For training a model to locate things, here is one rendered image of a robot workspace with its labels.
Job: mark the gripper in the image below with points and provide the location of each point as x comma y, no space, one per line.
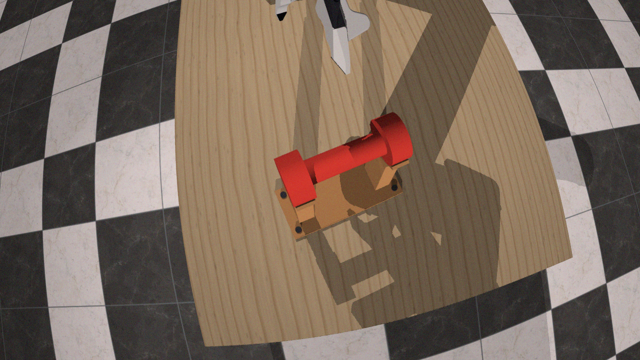
341,25

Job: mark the red dumbbell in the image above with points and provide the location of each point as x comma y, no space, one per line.
389,139

